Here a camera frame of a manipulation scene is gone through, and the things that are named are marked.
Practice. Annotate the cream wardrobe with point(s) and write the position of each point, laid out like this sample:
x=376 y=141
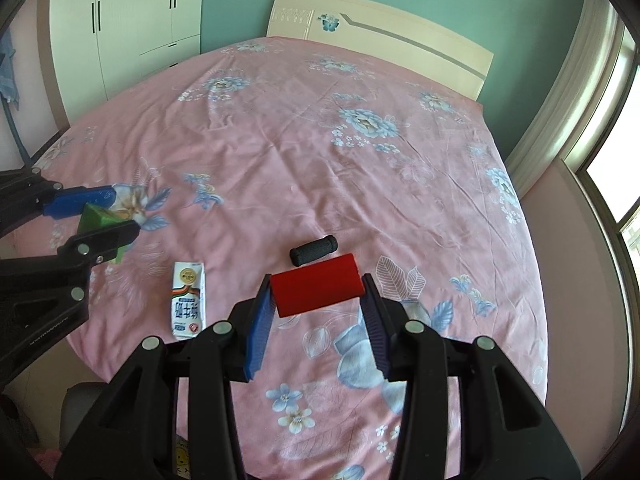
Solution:
x=103 y=47

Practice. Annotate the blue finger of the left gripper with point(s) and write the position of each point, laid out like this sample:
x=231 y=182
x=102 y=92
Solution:
x=100 y=245
x=71 y=202

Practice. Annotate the black rubber grip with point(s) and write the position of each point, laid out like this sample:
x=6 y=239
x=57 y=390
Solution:
x=313 y=251

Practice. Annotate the red cylinder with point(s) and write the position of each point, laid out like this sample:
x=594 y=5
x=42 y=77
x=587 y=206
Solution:
x=316 y=286

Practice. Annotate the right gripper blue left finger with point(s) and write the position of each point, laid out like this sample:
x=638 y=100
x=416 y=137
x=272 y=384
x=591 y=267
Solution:
x=257 y=329

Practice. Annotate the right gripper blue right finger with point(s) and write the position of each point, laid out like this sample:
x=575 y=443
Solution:
x=375 y=316

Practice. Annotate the pink floral bed sheet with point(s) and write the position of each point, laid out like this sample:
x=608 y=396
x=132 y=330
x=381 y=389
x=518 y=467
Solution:
x=232 y=158

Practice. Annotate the window with frame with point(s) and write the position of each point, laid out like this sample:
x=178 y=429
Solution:
x=606 y=161

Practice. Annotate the white milk carton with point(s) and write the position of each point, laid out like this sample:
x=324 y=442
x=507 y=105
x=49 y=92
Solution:
x=188 y=299

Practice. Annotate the cream wooden headboard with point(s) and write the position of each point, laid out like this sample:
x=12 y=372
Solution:
x=393 y=35

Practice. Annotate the green triangular block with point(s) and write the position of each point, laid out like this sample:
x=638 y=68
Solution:
x=94 y=218

